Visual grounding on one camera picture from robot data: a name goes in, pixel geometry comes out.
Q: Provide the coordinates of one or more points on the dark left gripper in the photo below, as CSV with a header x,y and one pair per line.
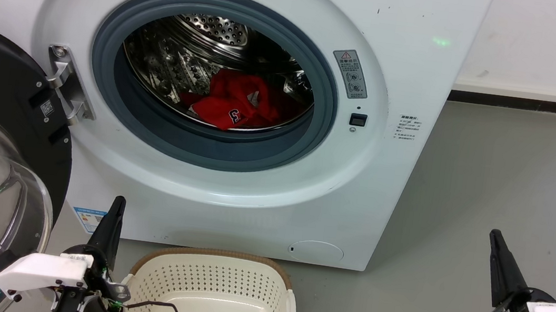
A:
x,y
95,303

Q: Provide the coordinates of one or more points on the red and white garment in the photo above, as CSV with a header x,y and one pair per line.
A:
x,y
227,98

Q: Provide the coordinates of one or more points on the cream perforated laundry basket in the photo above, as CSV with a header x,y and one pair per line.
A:
x,y
220,281

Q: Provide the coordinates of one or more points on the stainless steel washing machine drum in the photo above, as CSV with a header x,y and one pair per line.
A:
x,y
184,54

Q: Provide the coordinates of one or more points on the blue energy label sticker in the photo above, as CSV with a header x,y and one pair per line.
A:
x,y
88,220

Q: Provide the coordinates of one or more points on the grey rubber door gasket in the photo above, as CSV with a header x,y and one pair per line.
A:
x,y
204,151

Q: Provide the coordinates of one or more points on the white front-load washing machine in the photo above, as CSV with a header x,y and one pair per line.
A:
x,y
385,190

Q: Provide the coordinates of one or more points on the silver metal door hinge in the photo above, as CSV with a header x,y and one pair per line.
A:
x,y
67,82

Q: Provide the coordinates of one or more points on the white text sticker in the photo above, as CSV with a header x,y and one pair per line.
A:
x,y
408,128

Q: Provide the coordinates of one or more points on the round white filter cover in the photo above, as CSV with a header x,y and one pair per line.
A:
x,y
316,252

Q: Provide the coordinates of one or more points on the black door latch socket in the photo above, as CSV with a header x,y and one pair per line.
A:
x,y
358,120

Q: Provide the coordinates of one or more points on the grey warning label sticker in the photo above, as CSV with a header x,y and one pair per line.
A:
x,y
350,74

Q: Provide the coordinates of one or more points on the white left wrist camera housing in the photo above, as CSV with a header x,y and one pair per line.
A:
x,y
41,270

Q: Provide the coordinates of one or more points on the black wall baseboard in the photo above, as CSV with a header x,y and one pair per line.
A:
x,y
528,104

